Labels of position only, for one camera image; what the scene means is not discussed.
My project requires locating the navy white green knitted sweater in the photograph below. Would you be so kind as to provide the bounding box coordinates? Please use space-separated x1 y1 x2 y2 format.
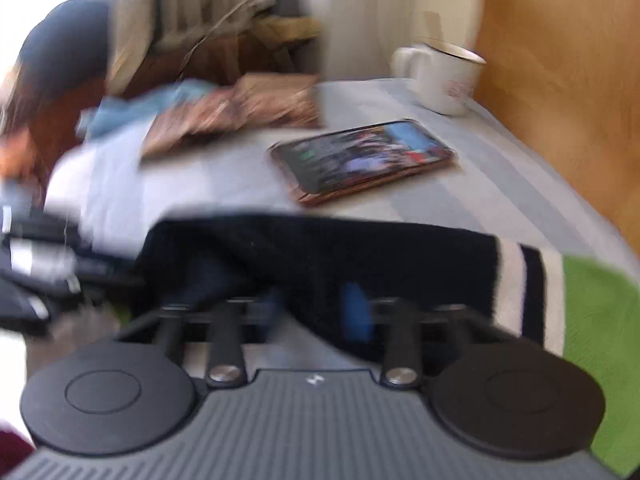
131 214 640 477

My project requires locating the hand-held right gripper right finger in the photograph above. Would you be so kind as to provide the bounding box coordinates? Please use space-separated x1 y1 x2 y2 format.
340 285 506 386

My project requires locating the white radiator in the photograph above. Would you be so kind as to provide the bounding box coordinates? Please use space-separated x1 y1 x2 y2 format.
112 0 266 61

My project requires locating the light blue cloth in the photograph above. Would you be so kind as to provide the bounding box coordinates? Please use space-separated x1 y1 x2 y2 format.
75 80 221 141

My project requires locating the grey striped bedsheet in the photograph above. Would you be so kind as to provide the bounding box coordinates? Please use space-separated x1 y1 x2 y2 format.
44 77 640 376

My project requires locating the smartphone in brown case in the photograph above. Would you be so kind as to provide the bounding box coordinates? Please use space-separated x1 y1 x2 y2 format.
269 119 459 207

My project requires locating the wooden headboard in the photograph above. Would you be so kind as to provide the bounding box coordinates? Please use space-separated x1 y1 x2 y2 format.
472 0 640 241

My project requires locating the maroon cloth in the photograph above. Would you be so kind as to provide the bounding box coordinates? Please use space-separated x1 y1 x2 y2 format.
0 427 35 468

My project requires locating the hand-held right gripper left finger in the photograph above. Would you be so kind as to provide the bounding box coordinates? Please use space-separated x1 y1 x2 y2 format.
120 287 286 388

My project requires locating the white mug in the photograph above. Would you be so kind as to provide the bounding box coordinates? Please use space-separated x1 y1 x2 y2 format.
391 44 487 117

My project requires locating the dark blue cap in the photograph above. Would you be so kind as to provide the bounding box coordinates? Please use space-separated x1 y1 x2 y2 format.
17 0 113 101

